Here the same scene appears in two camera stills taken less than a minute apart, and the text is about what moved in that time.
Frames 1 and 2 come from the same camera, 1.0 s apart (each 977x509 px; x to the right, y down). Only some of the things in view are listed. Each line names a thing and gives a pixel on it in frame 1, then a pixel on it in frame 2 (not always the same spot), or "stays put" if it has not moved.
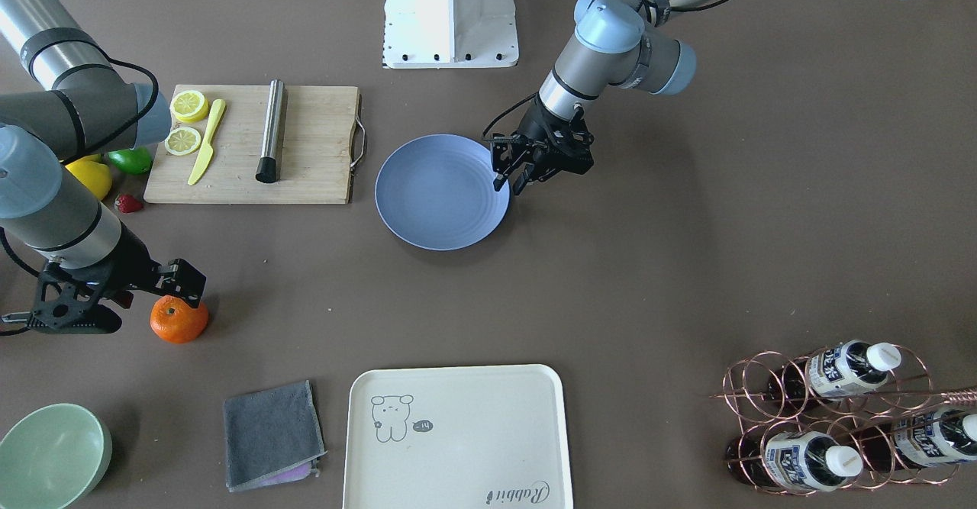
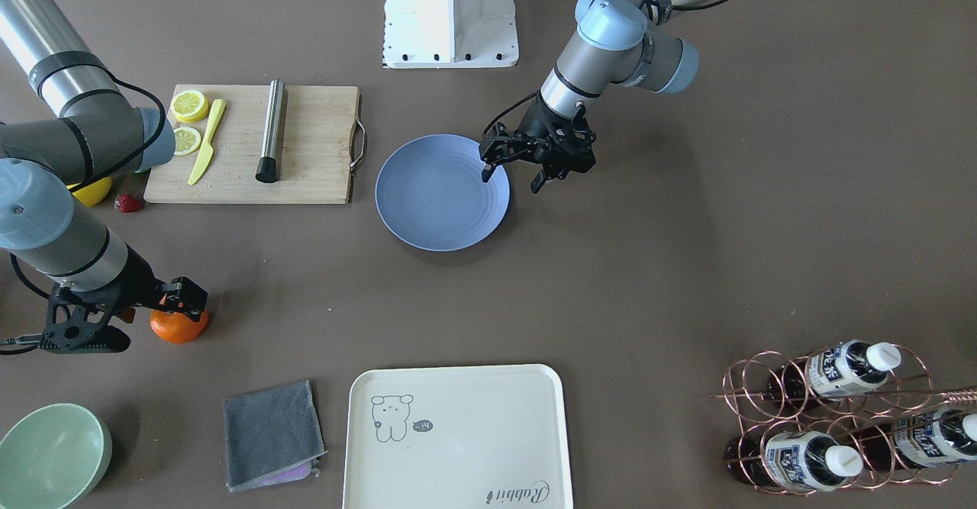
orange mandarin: x=175 y=320 stays put
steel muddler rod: x=267 y=169 stays put
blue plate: x=437 y=192 stays put
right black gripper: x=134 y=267 to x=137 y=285
